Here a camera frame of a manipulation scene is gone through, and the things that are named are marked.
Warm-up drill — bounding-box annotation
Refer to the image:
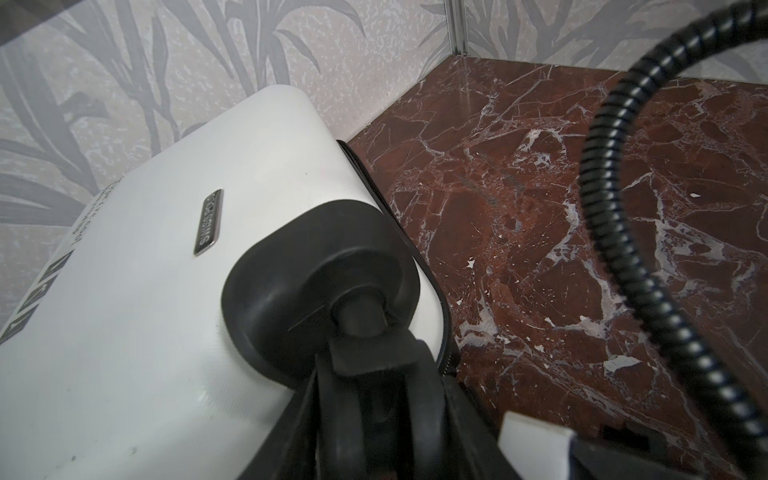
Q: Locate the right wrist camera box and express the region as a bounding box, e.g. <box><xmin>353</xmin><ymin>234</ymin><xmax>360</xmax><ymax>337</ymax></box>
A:
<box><xmin>498</xmin><ymin>412</ymin><xmax>703</xmax><ymax>479</ymax></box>

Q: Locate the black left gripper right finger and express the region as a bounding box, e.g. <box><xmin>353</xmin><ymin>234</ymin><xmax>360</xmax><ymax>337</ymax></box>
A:
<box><xmin>442</xmin><ymin>376</ymin><xmax>519</xmax><ymax>479</ymax></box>

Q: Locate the aluminium frame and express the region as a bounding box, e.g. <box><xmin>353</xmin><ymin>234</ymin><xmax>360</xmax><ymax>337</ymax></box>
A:
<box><xmin>444</xmin><ymin>0</ymin><xmax>468</xmax><ymax>56</ymax></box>

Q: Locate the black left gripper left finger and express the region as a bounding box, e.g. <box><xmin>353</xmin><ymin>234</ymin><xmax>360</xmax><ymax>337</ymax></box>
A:
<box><xmin>239</xmin><ymin>371</ymin><xmax>318</xmax><ymax>479</ymax></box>

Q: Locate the white hard-shell suitcase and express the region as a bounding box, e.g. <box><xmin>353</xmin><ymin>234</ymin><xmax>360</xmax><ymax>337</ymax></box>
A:
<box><xmin>1</xmin><ymin>85</ymin><xmax>455</xmax><ymax>479</ymax></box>

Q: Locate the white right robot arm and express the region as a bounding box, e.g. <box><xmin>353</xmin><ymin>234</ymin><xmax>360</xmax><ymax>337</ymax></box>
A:
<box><xmin>579</xmin><ymin>1</ymin><xmax>767</xmax><ymax>479</ymax></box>

